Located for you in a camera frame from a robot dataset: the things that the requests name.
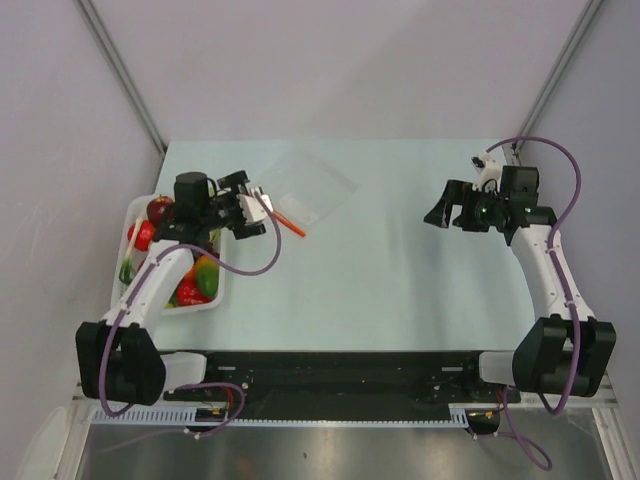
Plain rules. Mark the orange fruit toy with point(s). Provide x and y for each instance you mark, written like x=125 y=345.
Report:
x=190 y=275

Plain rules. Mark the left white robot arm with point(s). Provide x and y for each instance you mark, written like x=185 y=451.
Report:
x=118 y=360

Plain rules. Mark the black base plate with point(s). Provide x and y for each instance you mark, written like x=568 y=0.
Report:
x=345 y=386

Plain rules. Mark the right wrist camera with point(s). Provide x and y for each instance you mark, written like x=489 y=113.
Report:
x=488 y=172

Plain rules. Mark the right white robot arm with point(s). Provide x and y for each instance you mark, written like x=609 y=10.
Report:
x=567 y=349

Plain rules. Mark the dark red apple toy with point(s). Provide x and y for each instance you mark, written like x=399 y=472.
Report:
x=156 y=208

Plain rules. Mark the white cable duct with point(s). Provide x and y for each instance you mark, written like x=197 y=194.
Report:
x=191 y=416

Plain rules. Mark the red tomato toy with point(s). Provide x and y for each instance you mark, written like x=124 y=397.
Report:
x=144 y=236

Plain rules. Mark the clear zip top bag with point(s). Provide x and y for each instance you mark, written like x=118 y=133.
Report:
x=306 y=189

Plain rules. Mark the aluminium frame post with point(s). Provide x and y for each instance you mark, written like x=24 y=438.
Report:
x=577 y=35
x=108 y=48

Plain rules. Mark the right aluminium frame post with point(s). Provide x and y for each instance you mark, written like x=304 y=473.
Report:
x=577 y=35

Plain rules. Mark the green red mango toy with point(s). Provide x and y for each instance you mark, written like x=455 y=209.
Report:
x=206 y=275

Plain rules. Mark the left aluminium frame post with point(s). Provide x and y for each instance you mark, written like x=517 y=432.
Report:
x=108 y=48

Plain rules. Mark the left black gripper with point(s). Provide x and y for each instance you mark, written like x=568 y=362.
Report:
x=234 y=183

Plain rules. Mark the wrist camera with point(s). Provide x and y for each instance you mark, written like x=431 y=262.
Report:
x=488 y=172
x=255 y=205

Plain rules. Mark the white plastic food tray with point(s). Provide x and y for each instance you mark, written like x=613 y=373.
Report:
x=167 y=266

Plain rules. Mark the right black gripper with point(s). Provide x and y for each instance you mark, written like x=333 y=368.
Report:
x=457 y=193

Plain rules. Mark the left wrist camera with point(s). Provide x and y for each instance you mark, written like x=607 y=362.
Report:
x=255 y=205

